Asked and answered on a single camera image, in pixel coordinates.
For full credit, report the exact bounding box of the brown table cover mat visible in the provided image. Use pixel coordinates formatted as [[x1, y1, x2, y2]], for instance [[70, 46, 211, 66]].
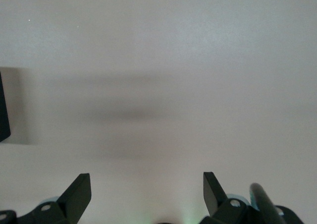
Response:
[[0, 0, 317, 224]]

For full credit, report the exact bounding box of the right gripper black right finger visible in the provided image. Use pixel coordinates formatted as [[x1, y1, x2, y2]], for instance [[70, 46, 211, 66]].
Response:
[[199, 171, 260, 224]]

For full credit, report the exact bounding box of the black plastic box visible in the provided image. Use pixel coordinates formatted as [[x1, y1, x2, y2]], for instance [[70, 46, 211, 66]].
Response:
[[0, 70, 11, 143]]

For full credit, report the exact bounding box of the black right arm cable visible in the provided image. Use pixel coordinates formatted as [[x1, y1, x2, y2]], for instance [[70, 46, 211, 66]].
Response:
[[249, 183, 284, 224]]

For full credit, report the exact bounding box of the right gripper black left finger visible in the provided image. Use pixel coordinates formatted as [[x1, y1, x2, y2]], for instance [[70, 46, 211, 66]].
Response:
[[14, 173, 92, 224]]

